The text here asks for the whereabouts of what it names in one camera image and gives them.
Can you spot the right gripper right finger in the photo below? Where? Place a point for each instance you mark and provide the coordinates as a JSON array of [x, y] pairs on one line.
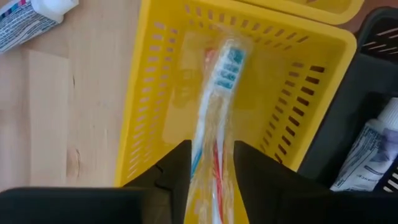
[[264, 180]]

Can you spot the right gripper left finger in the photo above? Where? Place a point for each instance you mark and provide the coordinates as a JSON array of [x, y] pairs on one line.
[[174, 168]]

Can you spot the white travel tube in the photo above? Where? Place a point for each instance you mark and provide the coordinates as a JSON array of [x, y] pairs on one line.
[[363, 158]]

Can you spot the clear white toothbrush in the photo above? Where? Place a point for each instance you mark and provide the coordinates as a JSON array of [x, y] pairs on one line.
[[228, 68]]

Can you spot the white toothpaste tube red end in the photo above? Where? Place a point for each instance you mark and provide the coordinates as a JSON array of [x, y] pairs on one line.
[[21, 25]]

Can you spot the yellow slotted plastic basket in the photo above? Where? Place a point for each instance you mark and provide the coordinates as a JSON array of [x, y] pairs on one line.
[[326, 9], [174, 118]]

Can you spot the black slotted plastic basket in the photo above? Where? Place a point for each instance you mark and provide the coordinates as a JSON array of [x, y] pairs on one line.
[[342, 124]]

